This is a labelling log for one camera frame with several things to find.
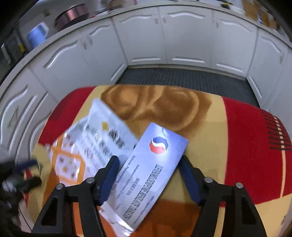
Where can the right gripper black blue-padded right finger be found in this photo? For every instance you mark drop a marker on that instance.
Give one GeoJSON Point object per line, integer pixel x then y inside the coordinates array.
{"type": "Point", "coordinates": [241, 217]}

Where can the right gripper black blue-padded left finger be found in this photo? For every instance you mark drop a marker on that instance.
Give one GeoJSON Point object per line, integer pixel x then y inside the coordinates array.
{"type": "Point", "coordinates": [56, 217]}

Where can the silver box red-blue logo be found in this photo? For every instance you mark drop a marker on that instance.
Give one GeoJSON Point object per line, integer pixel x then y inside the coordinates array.
{"type": "Point", "coordinates": [142, 178]}

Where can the white kitchen base cabinets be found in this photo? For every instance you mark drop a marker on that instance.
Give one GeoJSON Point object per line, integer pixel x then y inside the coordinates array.
{"type": "Point", "coordinates": [97, 51]}

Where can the printed foil snack bag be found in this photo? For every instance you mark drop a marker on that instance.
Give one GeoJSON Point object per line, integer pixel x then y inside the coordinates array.
{"type": "Point", "coordinates": [87, 146]}

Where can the red yellow patterned blanket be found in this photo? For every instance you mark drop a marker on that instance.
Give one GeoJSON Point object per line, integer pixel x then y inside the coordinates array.
{"type": "Point", "coordinates": [229, 140]}

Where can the dark ribbed floor mat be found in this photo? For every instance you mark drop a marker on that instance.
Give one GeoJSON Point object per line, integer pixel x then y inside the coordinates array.
{"type": "Point", "coordinates": [213, 83]}

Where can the black microwave oven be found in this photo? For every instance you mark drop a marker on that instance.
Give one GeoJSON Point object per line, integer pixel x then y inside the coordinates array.
{"type": "Point", "coordinates": [12, 51]}

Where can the blue electric kettle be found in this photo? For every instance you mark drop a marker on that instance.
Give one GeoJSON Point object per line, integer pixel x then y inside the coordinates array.
{"type": "Point", "coordinates": [37, 35]}

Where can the copper coloured cooking pot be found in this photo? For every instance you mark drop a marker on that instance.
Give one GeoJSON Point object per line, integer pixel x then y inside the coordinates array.
{"type": "Point", "coordinates": [71, 16]}

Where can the wooden cutting board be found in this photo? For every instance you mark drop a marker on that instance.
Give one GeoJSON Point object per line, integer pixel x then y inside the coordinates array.
{"type": "Point", "coordinates": [257, 12]}

